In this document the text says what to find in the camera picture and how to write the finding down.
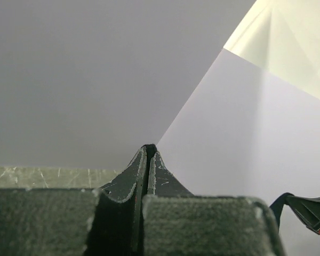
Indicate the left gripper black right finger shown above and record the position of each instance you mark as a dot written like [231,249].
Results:
[176,222]

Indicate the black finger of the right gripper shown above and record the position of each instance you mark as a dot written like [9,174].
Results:
[307,210]

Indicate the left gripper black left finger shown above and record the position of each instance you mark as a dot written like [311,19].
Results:
[75,221]

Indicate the black t shirt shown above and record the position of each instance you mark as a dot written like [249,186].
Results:
[277,206]

